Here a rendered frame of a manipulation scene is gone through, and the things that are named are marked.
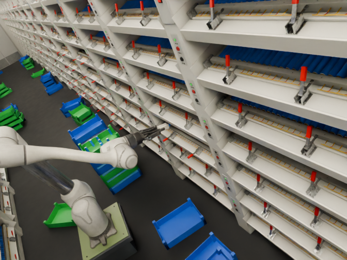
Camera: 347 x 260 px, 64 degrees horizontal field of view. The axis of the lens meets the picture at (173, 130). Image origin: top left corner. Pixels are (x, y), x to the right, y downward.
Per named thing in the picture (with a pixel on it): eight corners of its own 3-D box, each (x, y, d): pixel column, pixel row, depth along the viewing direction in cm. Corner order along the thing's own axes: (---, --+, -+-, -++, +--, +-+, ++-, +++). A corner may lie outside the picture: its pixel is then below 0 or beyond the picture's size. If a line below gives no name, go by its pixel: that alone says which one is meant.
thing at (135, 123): (165, 149, 209) (154, 139, 201) (131, 125, 257) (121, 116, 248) (182, 129, 212) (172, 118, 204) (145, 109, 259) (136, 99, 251)
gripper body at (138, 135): (136, 136, 160) (150, 130, 164) (130, 132, 167) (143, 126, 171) (138, 147, 164) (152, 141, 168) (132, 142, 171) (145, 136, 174)
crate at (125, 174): (109, 189, 227) (104, 182, 223) (101, 177, 243) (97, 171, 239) (139, 167, 235) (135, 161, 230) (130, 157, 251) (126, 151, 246)
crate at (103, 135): (89, 162, 210) (83, 155, 205) (82, 151, 226) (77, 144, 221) (122, 140, 217) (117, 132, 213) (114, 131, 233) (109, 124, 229)
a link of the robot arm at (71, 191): (83, 221, 180) (76, 200, 197) (103, 204, 182) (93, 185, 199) (-23, 152, 131) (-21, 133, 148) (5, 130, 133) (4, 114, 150)
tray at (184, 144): (221, 173, 145) (213, 164, 139) (162, 135, 192) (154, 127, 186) (244, 144, 148) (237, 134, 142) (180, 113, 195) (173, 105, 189)
